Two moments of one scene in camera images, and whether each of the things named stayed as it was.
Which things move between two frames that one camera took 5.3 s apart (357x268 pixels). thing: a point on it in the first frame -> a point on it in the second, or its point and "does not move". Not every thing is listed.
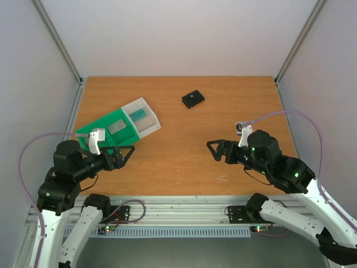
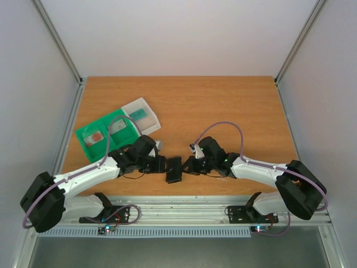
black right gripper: [230, 152] -> [195, 165]
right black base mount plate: [239, 215] does not move
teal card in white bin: [138, 115] does not move
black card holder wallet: [192, 99] -> [173, 170]
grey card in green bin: [116, 127] does not move
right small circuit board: [260, 229] does not move
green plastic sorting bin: [119, 131] does not move
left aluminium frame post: [52, 30] does not move
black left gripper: [120, 162] -> [159, 167]
